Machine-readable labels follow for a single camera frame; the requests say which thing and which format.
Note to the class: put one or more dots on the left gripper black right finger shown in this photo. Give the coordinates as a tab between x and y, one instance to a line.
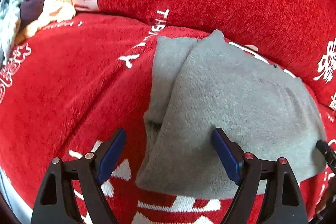
282	201

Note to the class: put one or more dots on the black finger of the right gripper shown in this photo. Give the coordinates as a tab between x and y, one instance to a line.
327	152

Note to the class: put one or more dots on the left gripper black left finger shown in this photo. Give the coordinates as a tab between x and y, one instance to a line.
56	200

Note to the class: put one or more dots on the grey knit sweater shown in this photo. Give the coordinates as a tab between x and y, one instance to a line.
202	84

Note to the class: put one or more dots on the red wedding blanket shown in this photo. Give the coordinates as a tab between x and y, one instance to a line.
66	89

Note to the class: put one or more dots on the dark purple garment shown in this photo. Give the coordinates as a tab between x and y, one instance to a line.
31	9

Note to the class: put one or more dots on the orange garment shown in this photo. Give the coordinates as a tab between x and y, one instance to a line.
53	11

